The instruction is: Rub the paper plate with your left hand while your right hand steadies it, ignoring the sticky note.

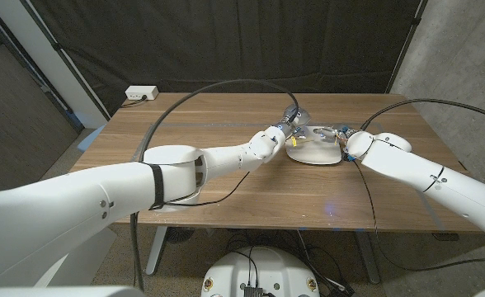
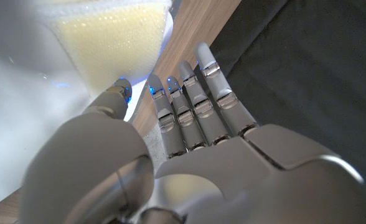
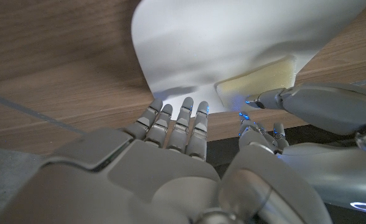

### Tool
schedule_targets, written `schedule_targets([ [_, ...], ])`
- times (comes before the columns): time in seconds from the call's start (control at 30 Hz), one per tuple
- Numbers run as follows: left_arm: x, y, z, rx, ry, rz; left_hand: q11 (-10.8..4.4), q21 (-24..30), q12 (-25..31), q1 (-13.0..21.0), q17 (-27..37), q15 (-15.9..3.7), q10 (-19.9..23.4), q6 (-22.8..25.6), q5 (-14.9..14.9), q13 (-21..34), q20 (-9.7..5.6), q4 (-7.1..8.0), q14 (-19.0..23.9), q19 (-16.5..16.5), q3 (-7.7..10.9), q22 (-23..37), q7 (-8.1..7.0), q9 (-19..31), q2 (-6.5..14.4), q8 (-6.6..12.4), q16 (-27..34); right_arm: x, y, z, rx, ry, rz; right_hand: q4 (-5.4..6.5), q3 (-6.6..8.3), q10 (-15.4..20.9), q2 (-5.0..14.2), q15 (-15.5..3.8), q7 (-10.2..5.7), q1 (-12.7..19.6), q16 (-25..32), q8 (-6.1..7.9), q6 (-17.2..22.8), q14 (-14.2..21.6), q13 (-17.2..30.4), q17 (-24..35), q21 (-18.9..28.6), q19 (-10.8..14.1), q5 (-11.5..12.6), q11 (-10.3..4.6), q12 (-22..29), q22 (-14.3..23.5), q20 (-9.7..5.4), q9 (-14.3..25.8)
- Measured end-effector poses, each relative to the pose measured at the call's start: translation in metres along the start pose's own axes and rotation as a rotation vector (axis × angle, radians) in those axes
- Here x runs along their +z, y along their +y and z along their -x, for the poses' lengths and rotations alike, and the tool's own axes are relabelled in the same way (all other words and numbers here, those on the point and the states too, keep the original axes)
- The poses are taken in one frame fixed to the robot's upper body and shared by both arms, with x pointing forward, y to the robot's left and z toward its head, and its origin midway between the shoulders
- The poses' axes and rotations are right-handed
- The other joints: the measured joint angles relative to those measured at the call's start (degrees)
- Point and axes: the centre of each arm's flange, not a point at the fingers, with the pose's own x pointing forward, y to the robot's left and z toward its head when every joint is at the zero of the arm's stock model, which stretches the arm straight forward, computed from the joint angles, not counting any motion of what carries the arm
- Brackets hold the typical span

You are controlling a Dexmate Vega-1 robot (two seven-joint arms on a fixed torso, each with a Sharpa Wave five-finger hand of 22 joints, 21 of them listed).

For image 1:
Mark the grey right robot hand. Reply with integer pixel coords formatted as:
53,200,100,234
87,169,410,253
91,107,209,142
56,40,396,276
313,125,357,148

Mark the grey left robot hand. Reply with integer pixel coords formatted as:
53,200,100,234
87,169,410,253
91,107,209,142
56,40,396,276
275,104,312,141

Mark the white paper plate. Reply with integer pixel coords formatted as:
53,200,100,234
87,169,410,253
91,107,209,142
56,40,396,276
285,125,343,166

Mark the black backdrop curtain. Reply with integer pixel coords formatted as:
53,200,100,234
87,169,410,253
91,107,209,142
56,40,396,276
27,0,427,116

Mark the black backdrop stand pole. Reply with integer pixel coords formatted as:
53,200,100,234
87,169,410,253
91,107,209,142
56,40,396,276
385,0,429,94
19,0,111,121

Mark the grey table leg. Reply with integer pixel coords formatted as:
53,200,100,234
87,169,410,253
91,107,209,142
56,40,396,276
144,225,169,276
354,230,382,285

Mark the white power strip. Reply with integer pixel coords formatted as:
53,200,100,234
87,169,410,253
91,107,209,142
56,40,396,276
125,85,160,101

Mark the black round floor fan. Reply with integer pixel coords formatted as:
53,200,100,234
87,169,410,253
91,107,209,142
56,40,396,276
166,226,196,244

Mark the grey heatsink module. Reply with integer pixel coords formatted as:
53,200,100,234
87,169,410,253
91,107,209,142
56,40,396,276
242,284,266,297

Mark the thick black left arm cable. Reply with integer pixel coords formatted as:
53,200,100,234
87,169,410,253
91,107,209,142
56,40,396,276
129,78,300,292

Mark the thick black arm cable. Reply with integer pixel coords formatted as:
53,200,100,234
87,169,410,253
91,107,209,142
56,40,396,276
360,97,485,132
129,78,300,292

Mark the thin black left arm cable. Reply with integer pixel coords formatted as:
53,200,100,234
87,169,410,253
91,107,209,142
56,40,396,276
149,172,251,210

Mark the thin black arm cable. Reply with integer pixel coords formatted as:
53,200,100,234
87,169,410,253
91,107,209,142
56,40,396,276
149,172,251,210
351,159,485,273

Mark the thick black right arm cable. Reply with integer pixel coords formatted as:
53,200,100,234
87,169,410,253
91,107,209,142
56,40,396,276
360,97,485,132

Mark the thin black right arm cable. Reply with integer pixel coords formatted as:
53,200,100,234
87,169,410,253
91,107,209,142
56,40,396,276
351,159,485,273

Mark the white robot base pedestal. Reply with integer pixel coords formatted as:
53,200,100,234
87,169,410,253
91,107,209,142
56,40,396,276
200,246,321,297

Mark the black pedestal cable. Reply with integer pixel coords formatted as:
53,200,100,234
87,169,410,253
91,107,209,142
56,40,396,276
230,246,260,286

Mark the black power strip cord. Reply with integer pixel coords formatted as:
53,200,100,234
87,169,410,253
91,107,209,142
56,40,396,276
120,95,148,109

